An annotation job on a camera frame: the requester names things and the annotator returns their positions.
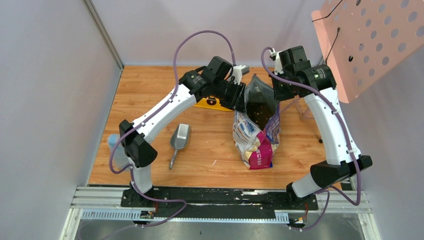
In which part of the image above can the pet food bag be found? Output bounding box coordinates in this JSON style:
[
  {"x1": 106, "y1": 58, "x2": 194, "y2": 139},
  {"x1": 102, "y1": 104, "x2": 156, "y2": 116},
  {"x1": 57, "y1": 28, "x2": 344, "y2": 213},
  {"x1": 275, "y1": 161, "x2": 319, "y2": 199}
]
[{"x1": 232, "y1": 74, "x2": 281, "y2": 170}]

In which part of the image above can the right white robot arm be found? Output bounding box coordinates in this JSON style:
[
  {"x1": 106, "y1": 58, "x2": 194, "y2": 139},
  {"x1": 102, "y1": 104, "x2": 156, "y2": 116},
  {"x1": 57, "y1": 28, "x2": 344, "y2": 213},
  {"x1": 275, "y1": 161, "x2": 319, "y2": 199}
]
[{"x1": 270, "y1": 45, "x2": 373, "y2": 209}]

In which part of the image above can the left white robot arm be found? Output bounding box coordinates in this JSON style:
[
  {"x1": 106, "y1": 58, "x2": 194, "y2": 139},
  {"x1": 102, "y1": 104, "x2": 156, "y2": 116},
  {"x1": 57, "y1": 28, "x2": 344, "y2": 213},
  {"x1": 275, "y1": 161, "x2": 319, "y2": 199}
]
[{"x1": 119, "y1": 56, "x2": 250, "y2": 207}]

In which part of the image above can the brown pet food kibble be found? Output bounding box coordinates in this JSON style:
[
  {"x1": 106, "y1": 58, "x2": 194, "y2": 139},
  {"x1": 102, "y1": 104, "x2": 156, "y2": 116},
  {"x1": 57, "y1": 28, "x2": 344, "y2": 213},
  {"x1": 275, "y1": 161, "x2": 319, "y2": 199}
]
[{"x1": 246, "y1": 102, "x2": 276, "y2": 130}]

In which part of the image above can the yellow double bowl feeder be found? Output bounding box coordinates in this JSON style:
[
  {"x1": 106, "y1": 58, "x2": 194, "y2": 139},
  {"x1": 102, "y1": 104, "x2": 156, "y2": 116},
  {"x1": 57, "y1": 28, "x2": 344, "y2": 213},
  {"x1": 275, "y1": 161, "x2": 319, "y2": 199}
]
[{"x1": 194, "y1": 96, "x2": 233, "y2": 112}]

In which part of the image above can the metal scoop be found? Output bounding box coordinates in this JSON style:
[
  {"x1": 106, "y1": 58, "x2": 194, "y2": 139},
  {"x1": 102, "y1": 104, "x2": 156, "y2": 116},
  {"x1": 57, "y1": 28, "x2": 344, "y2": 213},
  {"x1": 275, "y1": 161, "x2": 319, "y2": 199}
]
[{"x1": 169, "y1": 123, "x2": 190, "y2": 170}]

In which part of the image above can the pink perforated stand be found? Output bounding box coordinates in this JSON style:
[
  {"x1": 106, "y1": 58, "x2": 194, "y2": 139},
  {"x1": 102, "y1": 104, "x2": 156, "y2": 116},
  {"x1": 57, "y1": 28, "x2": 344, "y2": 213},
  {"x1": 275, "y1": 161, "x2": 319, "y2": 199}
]
[{"x1": 280, "y1": 0, "x2": 424, "y2": 144}]

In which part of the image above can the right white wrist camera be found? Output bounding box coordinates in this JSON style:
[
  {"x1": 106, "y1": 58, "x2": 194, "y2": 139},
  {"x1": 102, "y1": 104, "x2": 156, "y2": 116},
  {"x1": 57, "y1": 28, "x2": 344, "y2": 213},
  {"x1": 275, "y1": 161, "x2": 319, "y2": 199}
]
[{"x1": 269, "y1": 48, "x2": 284, "y2": 76}]

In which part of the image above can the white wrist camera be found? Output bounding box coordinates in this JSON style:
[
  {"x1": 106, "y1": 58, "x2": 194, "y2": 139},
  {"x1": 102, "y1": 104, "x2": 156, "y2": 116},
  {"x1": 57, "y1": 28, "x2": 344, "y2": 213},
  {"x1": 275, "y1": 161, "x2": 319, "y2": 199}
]
[
  {"x1": 226, "y1": 65, "x2": 250, "y2": 84},
  {"x1": 269, "y1": 48, "x2": 284, "y2": 76}
]

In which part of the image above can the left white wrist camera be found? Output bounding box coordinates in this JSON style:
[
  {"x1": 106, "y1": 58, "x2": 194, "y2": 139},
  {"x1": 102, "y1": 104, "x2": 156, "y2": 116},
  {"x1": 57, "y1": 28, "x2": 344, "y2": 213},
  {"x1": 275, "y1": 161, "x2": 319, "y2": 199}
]
[{"x1": 226, "y1": 65, "x2": 250, "y2": 84}]

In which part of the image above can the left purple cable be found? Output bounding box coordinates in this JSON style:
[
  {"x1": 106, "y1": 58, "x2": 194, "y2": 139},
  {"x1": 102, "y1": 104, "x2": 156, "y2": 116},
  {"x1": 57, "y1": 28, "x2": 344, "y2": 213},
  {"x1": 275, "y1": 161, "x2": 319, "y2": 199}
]
[{"x1": 108, "y1": 29, "x2": 237, "y2": 229}]

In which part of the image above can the purple cable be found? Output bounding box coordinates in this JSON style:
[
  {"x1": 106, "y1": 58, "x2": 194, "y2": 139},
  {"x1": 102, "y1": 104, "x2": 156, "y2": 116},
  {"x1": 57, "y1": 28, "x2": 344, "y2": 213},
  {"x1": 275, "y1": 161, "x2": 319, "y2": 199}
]
[
  {"x1": 108, "y1": 29, "x2": 237, "y2": 229},
  {"x1": 260, "y1": 46, "x2": 363, "y2": 232}
]

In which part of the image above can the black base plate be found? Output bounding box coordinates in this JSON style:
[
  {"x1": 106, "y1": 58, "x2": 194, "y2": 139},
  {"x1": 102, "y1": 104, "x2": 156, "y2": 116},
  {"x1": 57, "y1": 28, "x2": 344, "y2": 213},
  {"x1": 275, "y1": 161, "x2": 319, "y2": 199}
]
[{"x1": 120, "y1": 186, "x2": 318, "y2": 219}]

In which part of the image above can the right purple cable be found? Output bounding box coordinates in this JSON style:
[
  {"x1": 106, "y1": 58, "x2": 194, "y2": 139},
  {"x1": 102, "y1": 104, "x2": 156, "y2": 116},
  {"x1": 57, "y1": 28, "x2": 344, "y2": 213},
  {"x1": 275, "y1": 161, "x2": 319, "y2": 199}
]
[{"x1": 260, "y1": 46, "x2": 363, "y2": 232}]

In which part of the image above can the aluminium rail frame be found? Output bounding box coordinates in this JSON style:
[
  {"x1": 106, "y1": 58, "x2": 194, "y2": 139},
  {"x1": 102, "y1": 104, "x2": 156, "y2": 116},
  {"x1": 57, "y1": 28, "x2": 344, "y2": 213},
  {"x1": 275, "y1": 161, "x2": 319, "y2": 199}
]
[{"x1": 60, "y1": 185, "x2": 380, "y2": 240}]

